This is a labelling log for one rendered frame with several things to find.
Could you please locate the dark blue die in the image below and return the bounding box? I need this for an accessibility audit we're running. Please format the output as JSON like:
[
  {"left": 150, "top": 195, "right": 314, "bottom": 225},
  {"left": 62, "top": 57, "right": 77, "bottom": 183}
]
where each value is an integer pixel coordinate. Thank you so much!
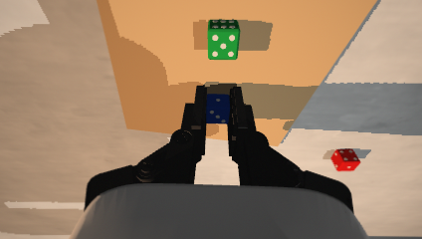
[{"left": 206, "top": 94, "right": 230, "bottom": 124}]

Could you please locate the tan flat mat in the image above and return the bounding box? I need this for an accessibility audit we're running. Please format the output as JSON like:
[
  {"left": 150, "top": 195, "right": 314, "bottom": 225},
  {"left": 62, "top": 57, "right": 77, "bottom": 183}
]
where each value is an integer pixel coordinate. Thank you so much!
[{"left": 97, "top": 0, "right": 377, "bottom": 146}]

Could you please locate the green die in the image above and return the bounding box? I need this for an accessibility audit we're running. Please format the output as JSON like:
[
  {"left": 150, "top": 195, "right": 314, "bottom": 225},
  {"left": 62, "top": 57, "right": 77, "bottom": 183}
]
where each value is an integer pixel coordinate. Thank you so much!
[{"left": 207, "top": 20, "right": 240, "bottom": 60}]

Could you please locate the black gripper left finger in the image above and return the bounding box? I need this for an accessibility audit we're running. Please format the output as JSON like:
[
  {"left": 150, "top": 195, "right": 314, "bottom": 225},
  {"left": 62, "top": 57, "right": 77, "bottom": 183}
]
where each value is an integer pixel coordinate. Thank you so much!
[{"left": 84, "top": 86, "right": 207, "bottom": 212}]

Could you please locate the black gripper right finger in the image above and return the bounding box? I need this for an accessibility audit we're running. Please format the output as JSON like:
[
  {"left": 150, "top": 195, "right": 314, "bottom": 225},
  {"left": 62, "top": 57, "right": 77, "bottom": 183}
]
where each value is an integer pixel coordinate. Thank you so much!
[{"left": 227, "top": 87, "right": 354, "bottom": 214}]

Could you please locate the red die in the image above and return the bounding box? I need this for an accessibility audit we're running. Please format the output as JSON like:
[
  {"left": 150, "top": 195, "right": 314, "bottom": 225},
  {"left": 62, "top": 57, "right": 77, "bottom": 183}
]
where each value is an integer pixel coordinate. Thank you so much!
[{"left": 331, "top": 149, "right": 360, "bottom": 171}]

